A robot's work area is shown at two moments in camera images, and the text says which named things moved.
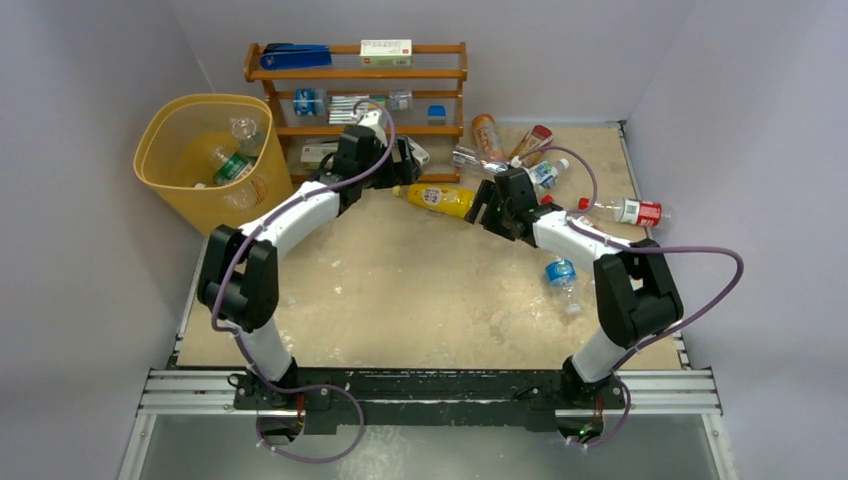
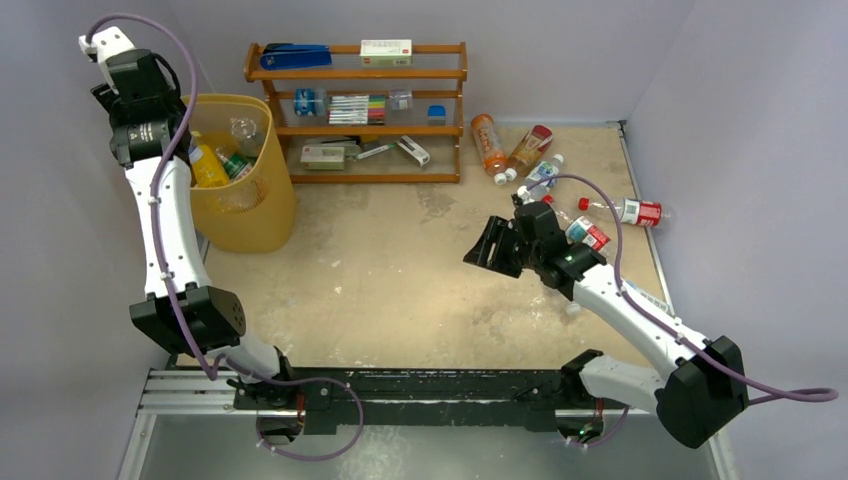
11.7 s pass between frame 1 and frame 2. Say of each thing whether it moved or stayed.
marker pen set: stayed
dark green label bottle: stayed
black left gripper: moved
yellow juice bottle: moved
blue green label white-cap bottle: stayed
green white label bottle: stayed
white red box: stayed
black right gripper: moved
